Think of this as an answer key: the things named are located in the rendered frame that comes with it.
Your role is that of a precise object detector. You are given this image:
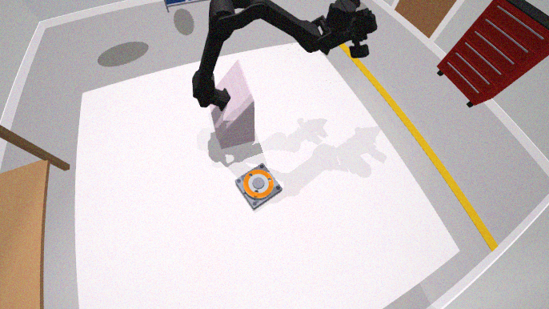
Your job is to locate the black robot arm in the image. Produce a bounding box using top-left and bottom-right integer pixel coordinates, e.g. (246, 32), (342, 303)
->
(192, 0), (377, 111)

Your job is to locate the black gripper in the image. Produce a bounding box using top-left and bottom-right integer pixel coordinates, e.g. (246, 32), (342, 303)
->
(345, 0), (370, 58)

